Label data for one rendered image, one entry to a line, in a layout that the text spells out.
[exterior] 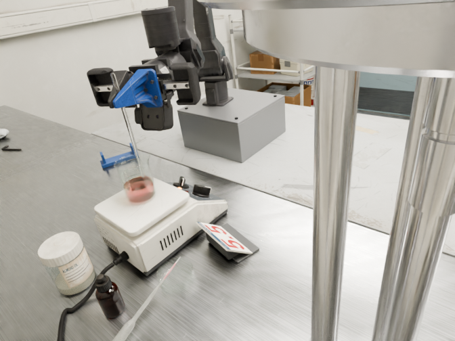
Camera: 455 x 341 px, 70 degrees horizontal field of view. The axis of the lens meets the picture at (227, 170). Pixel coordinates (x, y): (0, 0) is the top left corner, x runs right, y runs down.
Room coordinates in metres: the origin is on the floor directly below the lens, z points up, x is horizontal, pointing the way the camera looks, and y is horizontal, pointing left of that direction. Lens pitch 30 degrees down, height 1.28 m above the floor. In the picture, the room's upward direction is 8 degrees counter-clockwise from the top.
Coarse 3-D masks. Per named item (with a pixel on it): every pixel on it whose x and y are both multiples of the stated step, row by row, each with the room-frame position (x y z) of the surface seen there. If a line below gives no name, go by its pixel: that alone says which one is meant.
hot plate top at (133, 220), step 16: (160, 192) 0.47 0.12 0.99; (176, 192) 0.46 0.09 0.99; (96, 208) 0.45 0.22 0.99; (112, 208) 0.44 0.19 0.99; (128, 208) 0.43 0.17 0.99; (144, 208) 0.43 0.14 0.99; (160, 208) 0.42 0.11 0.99; (176, 208) 0.43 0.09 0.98; (112, 224) 0.40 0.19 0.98; (128, 224) 0.39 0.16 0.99; (144, 224) 0.39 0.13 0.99
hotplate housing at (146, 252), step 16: (192, 208) 0.44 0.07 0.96; (208, 208) 0.46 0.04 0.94; (224, 208) 0.49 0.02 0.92; (96, 224) 0.44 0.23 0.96; (160, 224) 0.40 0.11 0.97; (176, 224) 0.41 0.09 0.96; (192, 224) 0.44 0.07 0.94; (112, 240) 0.41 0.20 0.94; (128, 240) 0.38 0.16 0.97; (144, 240) 0.38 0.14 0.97; (160, 240) 0.39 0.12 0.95; (176, 240) 0.41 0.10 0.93; (128, 256) 0.38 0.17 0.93; (144, 256) 0.37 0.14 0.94; (160, 256) 0.38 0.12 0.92; (144, 272) 0.37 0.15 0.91
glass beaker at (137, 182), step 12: (120, 156) 0.48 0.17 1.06; (132, 156) 0.49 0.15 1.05; (144, 156) 0.48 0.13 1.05; (120, 168) 0.47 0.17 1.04; (132, 168) 0.44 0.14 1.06; (144, 168) 0.45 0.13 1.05; (120, 180) 0.45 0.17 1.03; (132, 180) 0.44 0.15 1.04; (144, 180) 0.44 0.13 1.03; (132, 192) 0.44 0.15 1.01; (144, 192) 0.44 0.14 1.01
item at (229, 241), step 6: (210, 228) 0.43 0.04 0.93; (216, 228) 0.44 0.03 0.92; (216, 234) 0.41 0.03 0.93; (222, 234) 0.42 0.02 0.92; (228, 234) 0.43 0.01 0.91; (222, 240) 0.39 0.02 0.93; (228, 240) 0.40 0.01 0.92; (234, 240) 0.41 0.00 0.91; (228, 246) 0.37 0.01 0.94; (234, 246) 0.38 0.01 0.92; (240, 246) 0.39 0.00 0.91
